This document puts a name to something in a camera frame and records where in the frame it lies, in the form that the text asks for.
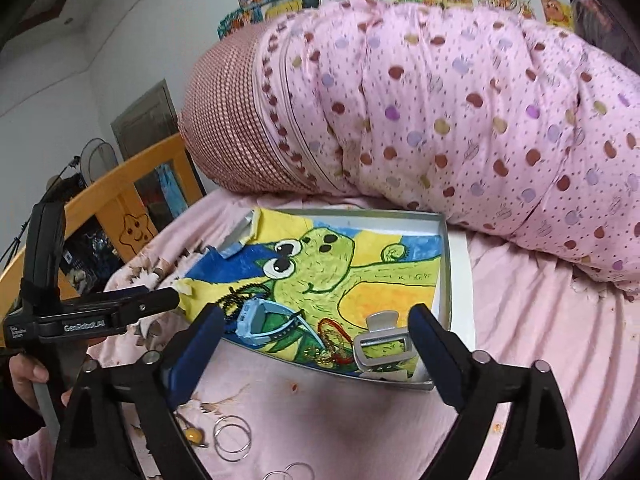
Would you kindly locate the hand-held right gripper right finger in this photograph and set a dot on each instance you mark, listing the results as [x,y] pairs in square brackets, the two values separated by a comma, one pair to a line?
[435,355]

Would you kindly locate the blue patterned cloth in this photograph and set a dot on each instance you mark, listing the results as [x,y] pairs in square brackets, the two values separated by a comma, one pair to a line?
[170,187]

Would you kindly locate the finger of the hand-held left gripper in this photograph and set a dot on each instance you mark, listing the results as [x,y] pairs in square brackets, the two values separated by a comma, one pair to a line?
[150,305]
[125,293]

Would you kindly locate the blue wrist watch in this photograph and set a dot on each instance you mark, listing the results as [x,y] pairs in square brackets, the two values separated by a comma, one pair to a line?
[250,317]

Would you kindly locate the black printed bag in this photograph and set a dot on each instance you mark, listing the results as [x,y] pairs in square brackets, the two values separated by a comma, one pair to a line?
[92,260]

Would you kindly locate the pink floral bed sheet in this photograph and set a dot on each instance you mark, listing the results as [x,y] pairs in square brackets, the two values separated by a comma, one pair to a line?
[540,320]

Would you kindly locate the person's left forearm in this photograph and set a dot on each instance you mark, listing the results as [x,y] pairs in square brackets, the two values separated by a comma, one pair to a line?
[20,415]

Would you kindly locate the grey box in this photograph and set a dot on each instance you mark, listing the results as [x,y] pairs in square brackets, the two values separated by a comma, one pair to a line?
[460,285]

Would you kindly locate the person's left hand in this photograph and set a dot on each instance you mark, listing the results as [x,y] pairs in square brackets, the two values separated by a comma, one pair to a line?
[27,372]

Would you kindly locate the clear bangle rings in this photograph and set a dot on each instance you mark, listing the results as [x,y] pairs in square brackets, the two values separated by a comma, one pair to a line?
[300,463]
[234,460]

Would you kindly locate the wooden bed rail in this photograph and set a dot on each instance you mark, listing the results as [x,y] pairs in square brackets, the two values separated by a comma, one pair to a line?
[150,152]

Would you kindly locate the yellow bead pendant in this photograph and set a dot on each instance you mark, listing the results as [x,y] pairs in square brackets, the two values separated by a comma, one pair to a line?
[195,435]

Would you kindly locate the pink dotted checked quilt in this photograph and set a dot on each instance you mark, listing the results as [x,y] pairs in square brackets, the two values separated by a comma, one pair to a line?
[425,110]

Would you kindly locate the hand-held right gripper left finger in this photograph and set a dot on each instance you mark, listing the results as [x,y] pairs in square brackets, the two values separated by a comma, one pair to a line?
[200,345]

